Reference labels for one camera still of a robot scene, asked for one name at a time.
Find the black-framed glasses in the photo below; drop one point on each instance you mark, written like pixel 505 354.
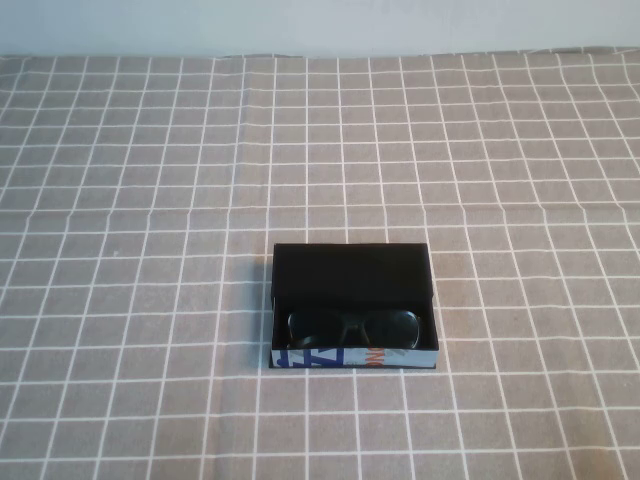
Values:
pixel 309 327

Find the black glasses box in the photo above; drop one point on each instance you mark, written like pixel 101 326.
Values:
pixel 350 272

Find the grey white-checked tablecloth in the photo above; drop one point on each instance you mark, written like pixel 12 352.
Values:
pixel 150 300

